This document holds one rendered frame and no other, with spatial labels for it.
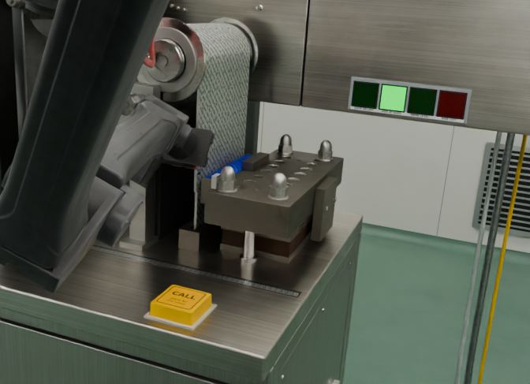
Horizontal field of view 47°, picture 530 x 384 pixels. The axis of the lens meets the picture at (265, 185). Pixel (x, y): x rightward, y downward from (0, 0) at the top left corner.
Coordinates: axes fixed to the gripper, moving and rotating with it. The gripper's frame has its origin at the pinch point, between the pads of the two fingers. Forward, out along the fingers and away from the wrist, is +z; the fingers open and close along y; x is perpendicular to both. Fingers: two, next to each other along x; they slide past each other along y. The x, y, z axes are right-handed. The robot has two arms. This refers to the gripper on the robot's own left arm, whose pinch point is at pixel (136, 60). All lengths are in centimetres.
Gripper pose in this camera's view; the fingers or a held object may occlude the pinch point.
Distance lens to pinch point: 107.4
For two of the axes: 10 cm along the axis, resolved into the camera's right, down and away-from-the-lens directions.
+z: 2.2, 4.1, 8.9
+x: 2.7, -9.0, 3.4
